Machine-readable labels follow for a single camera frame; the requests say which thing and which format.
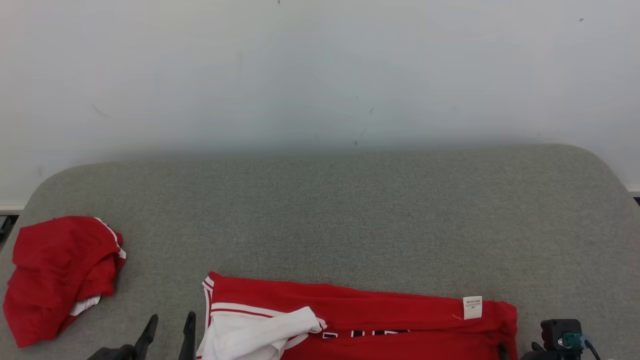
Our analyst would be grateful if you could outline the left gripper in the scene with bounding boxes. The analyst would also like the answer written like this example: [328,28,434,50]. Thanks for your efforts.
[86,311,197,360]

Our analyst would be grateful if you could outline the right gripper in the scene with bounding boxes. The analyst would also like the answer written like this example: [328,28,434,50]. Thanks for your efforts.
[497,341,557,360]

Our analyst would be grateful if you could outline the red shorts with white stripe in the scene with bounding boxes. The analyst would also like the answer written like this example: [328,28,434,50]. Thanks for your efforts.
[2,215,127,349]

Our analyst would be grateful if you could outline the red Bulls 23 jersey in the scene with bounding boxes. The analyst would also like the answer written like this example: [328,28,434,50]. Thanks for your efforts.
[196,271,519,360]

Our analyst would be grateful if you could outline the black floor object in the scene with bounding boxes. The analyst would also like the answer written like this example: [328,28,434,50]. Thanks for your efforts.
[0,214,20,246]

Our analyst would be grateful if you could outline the grey fabric sofa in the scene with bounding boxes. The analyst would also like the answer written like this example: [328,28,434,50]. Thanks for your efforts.
[0,144,640,360]

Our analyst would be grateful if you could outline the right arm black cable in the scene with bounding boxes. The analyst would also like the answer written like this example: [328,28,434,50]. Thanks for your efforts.
[580,336,602,360]

